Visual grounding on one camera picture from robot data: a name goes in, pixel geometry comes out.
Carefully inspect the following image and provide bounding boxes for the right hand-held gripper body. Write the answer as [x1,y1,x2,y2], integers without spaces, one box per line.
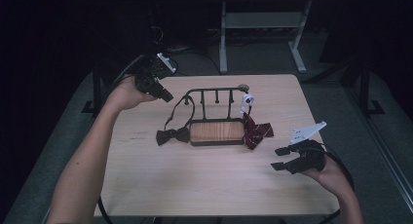
[287,120,327,175]

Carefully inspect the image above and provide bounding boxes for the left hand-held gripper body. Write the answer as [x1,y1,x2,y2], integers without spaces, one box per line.
[133,52,179,95]

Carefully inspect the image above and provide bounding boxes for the red striped bow tie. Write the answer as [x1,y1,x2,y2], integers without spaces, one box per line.
[240,92,275,151]

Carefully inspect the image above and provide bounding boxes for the black bow tie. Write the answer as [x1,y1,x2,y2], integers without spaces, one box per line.
[155,93,197,147]

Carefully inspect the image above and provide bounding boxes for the black hook rack wooden base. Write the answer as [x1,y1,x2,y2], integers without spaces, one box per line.
[183,86,252,147]

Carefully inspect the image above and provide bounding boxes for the person's left hand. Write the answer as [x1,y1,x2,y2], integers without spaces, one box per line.
[107,74,159,112]

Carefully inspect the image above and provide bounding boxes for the person's right hand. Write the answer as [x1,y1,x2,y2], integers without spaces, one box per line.
[301,155,351,200]

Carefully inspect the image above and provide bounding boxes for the white power strip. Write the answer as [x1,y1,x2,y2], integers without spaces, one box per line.
[167,46,193,54]

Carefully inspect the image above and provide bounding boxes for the black metal stand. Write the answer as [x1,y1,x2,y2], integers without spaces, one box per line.
[80,62,105,115]
[356,55,387,117]

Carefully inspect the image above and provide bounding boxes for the white metal stand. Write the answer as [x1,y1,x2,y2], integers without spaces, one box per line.
[218,0,314,75]

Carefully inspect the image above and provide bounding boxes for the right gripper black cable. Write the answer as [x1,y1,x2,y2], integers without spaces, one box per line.
[319,141,357,224]

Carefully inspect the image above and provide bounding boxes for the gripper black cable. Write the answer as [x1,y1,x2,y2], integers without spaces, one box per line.
[319,141,357,224]
[96,54,148,224]

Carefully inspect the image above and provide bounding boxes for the black floor cables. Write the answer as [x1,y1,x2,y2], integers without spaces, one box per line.
[169,48,222,78]

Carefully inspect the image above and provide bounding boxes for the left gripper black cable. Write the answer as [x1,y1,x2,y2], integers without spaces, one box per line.
[96,54,148,224]

